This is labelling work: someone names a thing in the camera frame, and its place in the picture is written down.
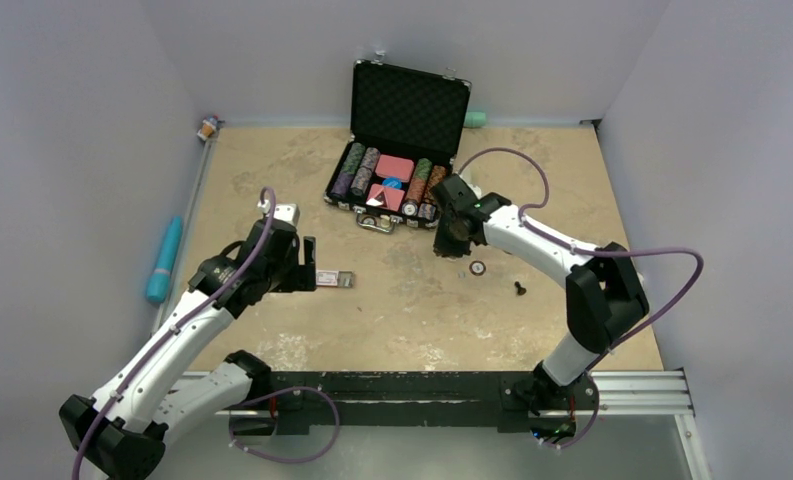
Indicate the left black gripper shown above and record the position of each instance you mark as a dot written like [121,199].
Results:
[301,277]

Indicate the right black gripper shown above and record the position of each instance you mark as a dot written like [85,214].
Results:
[445,248]

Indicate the red white staple box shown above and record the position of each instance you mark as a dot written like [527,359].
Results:
[335,278]

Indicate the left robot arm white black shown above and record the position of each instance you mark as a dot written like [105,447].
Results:
[127,425]

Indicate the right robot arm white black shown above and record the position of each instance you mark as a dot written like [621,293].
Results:
[604,297]

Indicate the brown poker chip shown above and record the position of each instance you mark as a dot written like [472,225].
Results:
[477,268]

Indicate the blue dealer button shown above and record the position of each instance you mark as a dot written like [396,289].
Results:
[393,183]

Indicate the pink card deck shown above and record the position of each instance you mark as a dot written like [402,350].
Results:
[389,166]

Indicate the black chess pawn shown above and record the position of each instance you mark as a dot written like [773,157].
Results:
[520,288]

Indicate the mint green cylinder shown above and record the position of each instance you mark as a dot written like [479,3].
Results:
[475,120]

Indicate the black poker chip case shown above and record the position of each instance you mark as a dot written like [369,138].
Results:
[404,113]

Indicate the teal cylinder tool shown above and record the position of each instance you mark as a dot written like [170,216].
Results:
[158,283]

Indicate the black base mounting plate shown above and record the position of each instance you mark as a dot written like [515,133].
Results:
[506,401]

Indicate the small orange bottle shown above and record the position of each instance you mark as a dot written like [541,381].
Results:
[210,126]

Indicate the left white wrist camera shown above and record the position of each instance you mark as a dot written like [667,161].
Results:
[286,212]

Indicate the aluminium frame rail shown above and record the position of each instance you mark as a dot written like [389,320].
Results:
[407,312]

